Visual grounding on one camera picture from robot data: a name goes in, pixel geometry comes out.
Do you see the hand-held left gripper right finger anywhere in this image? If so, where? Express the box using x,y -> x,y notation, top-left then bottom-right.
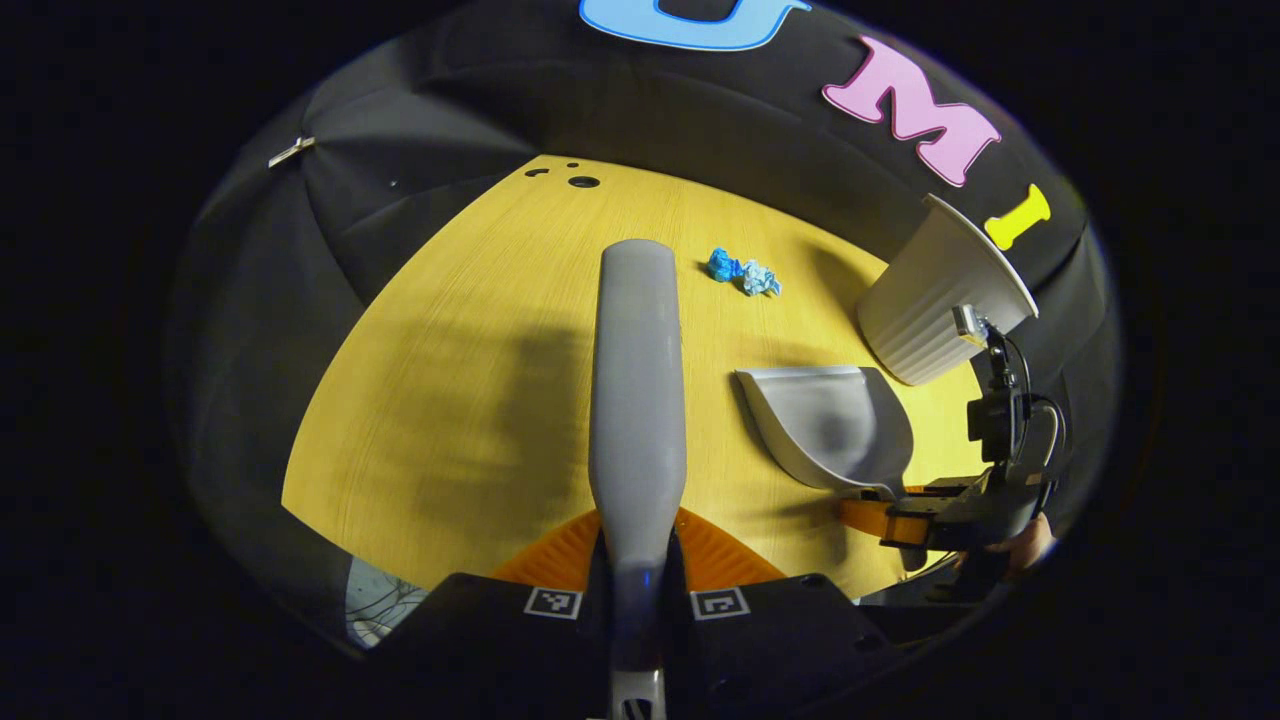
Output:
666,508 -> 903,720

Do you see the wooden desktop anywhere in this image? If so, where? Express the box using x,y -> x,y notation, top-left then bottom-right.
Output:
282,153 -> 991,601

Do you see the grey plastic dustpan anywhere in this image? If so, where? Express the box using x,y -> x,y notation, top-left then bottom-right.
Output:
735,365 -> 916,501

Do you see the black backdrop cloth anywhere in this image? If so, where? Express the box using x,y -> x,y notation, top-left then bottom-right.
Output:
165,0 -> 1116,641

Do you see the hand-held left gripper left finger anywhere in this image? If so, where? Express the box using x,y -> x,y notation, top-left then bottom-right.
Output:
375,508 -> 615,720

